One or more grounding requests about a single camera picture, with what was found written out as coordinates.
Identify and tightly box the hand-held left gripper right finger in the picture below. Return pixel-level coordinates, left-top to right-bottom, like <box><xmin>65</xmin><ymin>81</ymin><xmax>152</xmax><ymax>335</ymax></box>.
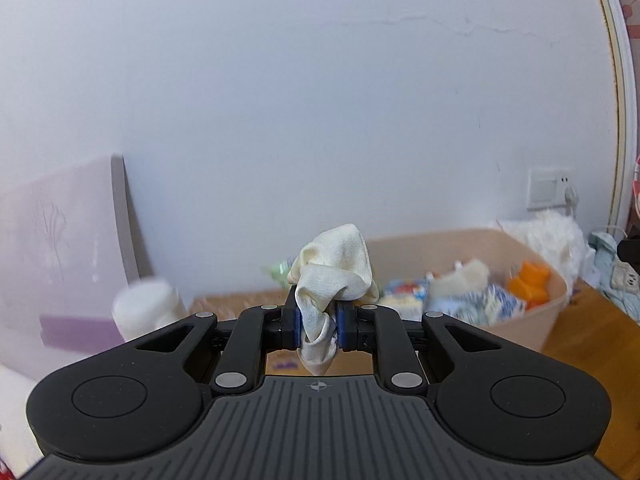
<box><xmin>335</xmin><ymin>300</ymin><xmax>506</xmax><ymax>395</ymax></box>

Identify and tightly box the blue and white tissue pack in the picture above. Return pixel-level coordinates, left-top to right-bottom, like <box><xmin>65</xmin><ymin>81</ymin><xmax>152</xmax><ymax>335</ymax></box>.
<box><xmin>430</xmin><ymin>282</ymin><xmax>528</xmax><ymax>326</ymax></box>

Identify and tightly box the green snack bag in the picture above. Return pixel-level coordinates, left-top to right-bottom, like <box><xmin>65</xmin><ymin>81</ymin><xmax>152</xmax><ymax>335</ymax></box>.
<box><xmin>262</xmin><ymin>255</ymin><xmax>298</xmax><ymax>288</ymax></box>

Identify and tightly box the beige plastic storage bin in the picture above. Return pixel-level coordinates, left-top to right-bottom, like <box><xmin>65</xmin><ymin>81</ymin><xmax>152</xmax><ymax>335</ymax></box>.
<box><xmin>360</xmin><ymin>227</ymin><xmax>573</xmax><ymax>353</ymax></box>

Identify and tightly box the purple and white board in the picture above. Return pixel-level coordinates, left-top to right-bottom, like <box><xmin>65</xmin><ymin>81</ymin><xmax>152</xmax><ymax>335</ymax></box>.
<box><xmin>0</xmin><ymin>155</ymin><xmax>141</xmax><ymax>386</ymax></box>

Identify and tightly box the pale cloth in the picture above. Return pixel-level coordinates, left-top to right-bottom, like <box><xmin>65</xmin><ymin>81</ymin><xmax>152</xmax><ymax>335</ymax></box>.
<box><xmin>287</xmin><ymin>222</ymin><xmax>381</xmax><ymax>376</ymax></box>

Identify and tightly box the cream door frame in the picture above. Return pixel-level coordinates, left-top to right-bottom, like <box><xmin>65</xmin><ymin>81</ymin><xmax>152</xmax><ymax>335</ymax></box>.
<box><xmin>587</xmin><ymin>0</ymin><xmax>640</xmax><ymax>231</ymax></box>

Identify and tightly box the wooden desktop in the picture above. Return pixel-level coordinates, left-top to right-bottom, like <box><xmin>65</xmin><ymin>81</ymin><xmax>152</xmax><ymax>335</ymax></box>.
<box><xmin>190</xmin><ymin>280</ymin><xmax>640</xmax><ymax>480</ymax></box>

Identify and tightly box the orange pill bottle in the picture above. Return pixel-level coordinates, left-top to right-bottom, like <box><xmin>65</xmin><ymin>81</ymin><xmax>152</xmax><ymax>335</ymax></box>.
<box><xmin>506</xmin><ymin>260</ymin><xmax>551</xmax><ymax>311</ymax></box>

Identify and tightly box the white wall socket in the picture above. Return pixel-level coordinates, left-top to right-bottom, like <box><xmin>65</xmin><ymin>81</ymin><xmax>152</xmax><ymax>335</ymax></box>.
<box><xmin>526</xmin><ymin>166</ymin><xmax>576</xmax><ymax>211</ymax></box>

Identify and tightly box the light blue bedding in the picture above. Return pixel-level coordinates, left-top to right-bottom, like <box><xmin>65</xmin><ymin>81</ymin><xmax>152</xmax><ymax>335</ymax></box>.
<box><xmin>582</xmin><ymin>230</ymin><xmax>640</xmax><ymax>323</ymax></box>

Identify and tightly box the white thermos bottle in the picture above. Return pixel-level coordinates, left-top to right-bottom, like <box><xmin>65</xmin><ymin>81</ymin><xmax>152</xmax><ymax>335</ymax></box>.
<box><xmin>111</xmin><ymin>280</ymin><xmax>187</xmax><ymax>343</ymax></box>

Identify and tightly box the large white plush toy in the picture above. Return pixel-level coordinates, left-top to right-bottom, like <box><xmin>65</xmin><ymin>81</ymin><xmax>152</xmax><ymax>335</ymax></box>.
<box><xmin>497</xmin><ymin>210</ymin><xmax>588</xmax><ymax>286</ymax></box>

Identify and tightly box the small white plush toy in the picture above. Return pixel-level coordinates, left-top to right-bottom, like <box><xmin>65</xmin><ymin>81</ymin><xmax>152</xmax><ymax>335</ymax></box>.
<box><xmin>427</xmin><ymin>259</ymin><xmax>491</xmax><ymax>306</ymax></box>

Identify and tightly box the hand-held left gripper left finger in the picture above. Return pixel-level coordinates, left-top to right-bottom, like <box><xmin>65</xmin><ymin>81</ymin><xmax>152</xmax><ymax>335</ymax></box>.
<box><xmin>127</xmin><ymin>287</ymin><xmax>303</xmax><ymax>395</ymax></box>

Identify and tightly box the white power strip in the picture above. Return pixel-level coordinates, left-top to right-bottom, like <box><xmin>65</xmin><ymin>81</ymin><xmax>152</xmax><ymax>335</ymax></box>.
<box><xmin>612</xmin><ymin>260</ymin><xmax>640</xmax><ymax>291</ymax></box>

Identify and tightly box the small white red packet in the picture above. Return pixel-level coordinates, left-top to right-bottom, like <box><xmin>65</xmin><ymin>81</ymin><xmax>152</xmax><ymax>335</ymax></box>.
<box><xmin>382</xmin><ymin>277</ymin><xmax>431</xmax><ymax>318</ymax></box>

